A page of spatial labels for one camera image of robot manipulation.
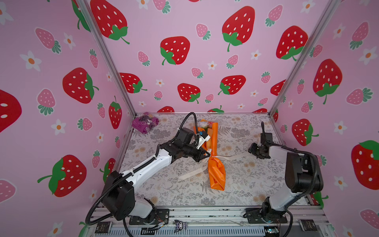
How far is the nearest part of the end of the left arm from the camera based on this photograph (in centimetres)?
59

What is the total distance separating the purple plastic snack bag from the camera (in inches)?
42.9

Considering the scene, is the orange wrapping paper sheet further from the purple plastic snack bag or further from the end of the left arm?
the purple plastic snack bag

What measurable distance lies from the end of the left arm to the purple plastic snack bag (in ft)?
1.70
